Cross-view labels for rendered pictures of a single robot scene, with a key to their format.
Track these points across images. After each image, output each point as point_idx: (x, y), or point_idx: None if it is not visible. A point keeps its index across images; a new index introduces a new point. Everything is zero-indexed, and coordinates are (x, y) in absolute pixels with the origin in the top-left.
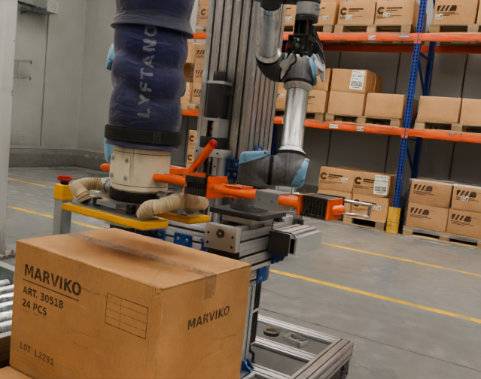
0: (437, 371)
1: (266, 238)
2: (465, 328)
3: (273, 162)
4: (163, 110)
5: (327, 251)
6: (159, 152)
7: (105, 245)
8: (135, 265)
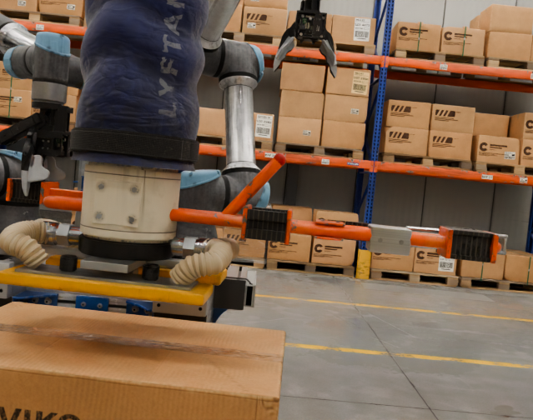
0: (309, 411)
1: (213, 288)
2: (301, 357)
3: (230, 185)
4: (191, 107)
5: None
6: (177, 174)
7: (61, 336)
8: (170, 365)
